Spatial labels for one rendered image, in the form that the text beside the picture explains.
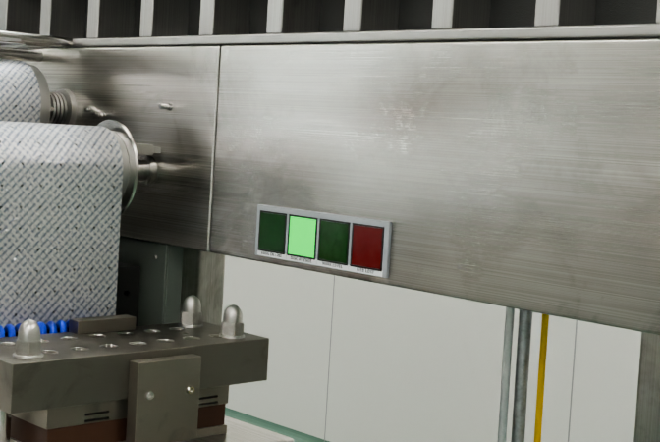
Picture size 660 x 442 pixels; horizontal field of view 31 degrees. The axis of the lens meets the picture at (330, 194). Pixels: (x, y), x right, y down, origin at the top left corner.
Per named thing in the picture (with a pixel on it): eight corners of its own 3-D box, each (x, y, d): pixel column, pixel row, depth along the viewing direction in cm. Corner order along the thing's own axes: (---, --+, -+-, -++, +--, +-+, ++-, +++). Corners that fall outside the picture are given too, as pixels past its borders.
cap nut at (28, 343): (7, 355, 146) (8, 318, 146) (33, 352, 149) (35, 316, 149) (22, 359, 144) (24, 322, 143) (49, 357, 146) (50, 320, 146)
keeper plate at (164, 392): (125, 445, 153) (129, 359, 152) (188, 434, 160) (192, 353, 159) (136, 450, 151) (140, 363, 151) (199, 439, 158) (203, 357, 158)
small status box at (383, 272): (253, 254, 165) (256, 203, 164) (257, 254, 165) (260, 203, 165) (385, 278, 147) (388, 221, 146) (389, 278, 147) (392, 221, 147)
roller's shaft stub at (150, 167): (102, 183, 181) (103, 153, 180) (140, 183, 185) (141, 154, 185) (118, 185, 177) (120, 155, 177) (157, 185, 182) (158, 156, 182)
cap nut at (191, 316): (173, 324, 175) (175, 294, 175) (192, 322, 178) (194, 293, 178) (188, 328, 173) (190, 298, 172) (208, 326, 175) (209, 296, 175)
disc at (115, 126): (76, 206, 185) (86, 112, 183) (78, 206, 185) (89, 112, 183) (129, 229, 174) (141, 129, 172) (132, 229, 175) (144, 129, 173)
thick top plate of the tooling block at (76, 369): (-52, 388, 153) (-50, 341, 152) (197, 359, 180) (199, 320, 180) (10, 414, 141) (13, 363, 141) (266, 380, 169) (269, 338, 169)
